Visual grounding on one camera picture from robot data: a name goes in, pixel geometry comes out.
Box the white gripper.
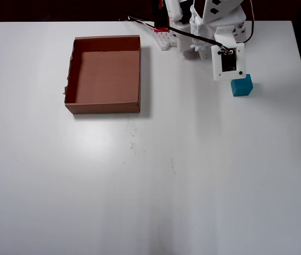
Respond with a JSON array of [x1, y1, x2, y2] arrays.
[[232, 21, 247, 45]]

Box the blue cube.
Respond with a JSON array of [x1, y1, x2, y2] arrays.
[[230, 74, 254, 97]]

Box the brown cardboard box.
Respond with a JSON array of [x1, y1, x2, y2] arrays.
[[61, 35, 142, 115]]

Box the black and red clamp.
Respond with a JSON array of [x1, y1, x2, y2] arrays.
[[152, 0, 170, 33]]

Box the red black gripper servo wire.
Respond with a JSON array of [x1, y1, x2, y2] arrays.
[[235, 0, 256, 45]]

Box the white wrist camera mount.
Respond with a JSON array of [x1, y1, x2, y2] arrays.
[[210, 25, 246, 81]]

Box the black camera cable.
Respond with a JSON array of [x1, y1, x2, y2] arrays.
[[118, 15, 229, 52]]

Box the red white black wire bundle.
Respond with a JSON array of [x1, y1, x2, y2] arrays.
[[127, 15, 158, 31]]

